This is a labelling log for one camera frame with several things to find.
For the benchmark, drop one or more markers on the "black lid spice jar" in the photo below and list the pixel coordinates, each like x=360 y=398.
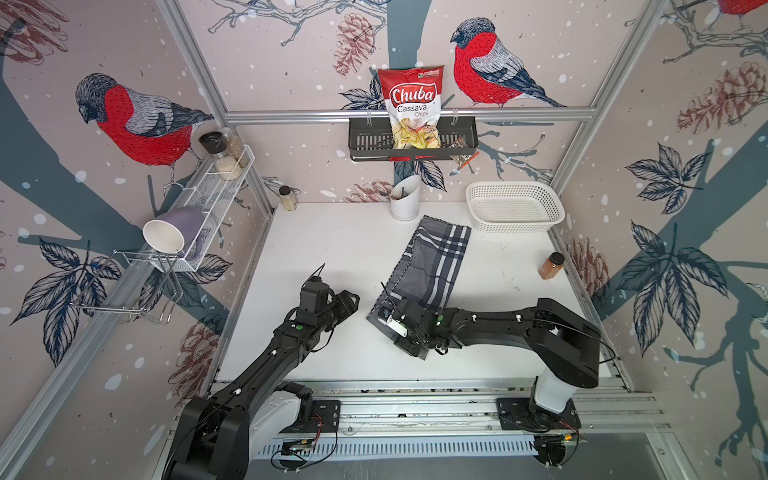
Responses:
x=227 y=166

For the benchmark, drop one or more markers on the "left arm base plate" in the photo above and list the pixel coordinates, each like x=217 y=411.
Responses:
x=318 y=416

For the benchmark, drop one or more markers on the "purple white cup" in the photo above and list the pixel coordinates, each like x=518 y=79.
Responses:
x=171 y=232

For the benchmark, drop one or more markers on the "white utensil holder cup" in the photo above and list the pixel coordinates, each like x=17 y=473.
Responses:
x=404 y=198

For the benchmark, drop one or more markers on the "white wire wall shelf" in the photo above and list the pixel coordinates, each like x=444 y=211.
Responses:
x=212 y=195

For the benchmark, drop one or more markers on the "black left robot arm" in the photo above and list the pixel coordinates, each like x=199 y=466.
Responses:
x=212 y=438

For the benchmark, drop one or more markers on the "red Chuba chips bag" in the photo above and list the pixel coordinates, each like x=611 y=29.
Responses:
x=412 y=99

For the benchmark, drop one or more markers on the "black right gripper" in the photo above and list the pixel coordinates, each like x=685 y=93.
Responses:
x=402 y=346

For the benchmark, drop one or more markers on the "small yellow spice jar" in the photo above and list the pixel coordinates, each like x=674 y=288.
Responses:
x=288 y=198

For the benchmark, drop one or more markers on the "black wire wall basket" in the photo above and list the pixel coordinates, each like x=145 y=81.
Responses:
x=377 y=139

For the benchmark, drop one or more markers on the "red handled brush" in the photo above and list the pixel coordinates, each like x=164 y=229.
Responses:
x=461 y=161

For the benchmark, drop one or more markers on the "wire cup holder rack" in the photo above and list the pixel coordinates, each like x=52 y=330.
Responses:
x=141 y=285

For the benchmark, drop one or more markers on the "brown spice bottle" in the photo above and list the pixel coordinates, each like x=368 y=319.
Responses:
x=551 y=266

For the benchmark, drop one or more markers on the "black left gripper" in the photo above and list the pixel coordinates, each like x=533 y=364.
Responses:
x=345 y=303

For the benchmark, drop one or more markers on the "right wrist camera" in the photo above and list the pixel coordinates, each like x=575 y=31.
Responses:
x=396 y=326

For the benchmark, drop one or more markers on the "grey plaid pillowcase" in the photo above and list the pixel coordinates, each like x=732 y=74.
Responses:
x=428 y=268

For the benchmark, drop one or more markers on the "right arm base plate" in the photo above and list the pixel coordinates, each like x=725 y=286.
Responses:
x=517 y=413

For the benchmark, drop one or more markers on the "clear glass jar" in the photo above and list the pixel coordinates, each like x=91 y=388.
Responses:
x=235 y=146

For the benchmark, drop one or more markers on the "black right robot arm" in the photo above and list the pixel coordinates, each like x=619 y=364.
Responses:
x=567 y=344

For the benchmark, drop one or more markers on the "white perforated plastic basket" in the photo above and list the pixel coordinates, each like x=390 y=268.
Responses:
x=513 y=207

